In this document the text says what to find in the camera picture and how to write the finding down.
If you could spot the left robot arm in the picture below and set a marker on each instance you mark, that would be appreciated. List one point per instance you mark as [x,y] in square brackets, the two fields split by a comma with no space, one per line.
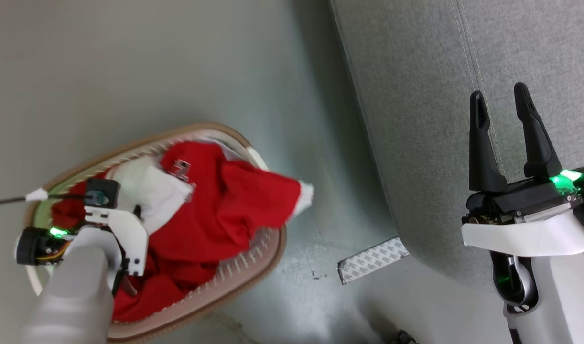
[67,301]

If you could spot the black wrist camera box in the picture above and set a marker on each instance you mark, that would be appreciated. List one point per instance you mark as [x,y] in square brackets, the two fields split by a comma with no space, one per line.
[102,192]

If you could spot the grey fabric sofa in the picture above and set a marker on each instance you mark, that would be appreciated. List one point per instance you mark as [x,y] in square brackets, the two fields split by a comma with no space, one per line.
[416,119]

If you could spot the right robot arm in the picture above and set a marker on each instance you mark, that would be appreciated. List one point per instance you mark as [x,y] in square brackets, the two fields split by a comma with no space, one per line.
[564,301]

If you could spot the red and white shirt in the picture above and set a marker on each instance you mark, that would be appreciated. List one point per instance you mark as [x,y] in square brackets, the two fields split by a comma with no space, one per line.
[225,215]

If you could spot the white laundry basket tan rim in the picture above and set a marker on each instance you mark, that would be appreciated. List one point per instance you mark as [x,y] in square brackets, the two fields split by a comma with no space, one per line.
[254,260]

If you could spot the patterned grey tape strip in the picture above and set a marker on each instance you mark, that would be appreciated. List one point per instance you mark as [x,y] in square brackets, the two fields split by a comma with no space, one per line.
[373,260]

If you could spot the small black object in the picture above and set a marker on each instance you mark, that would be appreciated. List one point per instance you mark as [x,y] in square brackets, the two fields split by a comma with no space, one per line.
[403,338]

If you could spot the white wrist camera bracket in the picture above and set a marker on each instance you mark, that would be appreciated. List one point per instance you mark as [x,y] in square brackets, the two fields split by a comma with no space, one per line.
[129,239]

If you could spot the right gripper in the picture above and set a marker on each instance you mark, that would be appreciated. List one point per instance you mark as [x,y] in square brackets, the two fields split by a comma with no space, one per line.
[526,229]

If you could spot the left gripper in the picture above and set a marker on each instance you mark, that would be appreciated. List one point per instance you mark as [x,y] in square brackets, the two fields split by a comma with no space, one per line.
[36,247]

